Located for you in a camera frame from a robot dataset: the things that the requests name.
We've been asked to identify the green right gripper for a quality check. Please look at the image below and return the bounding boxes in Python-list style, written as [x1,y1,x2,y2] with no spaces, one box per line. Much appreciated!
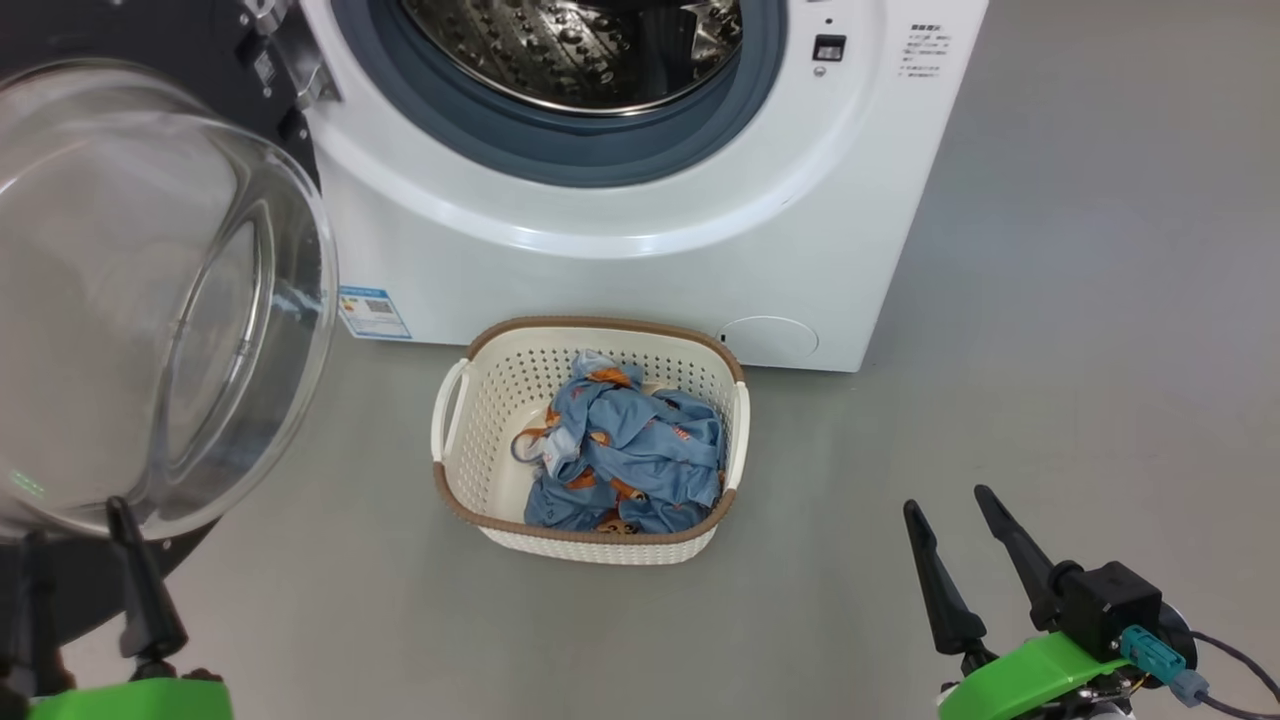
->
[903,484,1141,720]

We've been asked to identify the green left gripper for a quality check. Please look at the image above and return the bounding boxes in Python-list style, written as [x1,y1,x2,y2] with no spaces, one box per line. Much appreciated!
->
[8,496,235,720]

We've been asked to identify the washing machine glass door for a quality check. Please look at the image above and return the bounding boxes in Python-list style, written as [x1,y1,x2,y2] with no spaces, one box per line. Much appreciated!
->
[0,0,341,651]

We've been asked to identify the blue garment with orange prints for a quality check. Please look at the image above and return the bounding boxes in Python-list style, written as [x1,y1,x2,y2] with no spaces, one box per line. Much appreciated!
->
[545,350,728,501]
[510,430,721,536]

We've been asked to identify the white front-load washing machine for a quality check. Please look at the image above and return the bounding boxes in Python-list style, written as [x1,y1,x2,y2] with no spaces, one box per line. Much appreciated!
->
[298,0,991,373]

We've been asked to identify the silver metal door hinge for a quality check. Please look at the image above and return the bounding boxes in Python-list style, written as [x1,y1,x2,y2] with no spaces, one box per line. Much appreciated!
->
[238,0,343,141]

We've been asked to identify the round white drain filter cover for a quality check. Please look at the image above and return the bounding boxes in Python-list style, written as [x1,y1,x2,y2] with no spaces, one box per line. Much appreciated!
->
[718,316,820,362]

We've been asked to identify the blue energy label sticker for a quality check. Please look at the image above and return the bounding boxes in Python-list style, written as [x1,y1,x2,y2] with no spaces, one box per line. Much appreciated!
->
[338,287,413,341]

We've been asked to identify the cream perforated basket brown rim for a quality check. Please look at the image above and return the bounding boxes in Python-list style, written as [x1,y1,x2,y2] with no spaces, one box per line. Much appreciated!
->
[431,316,751,567]

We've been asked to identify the black cable with teal connector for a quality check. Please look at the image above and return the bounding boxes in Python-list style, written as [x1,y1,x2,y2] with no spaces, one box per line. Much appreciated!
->
[1120,625,1280,720]

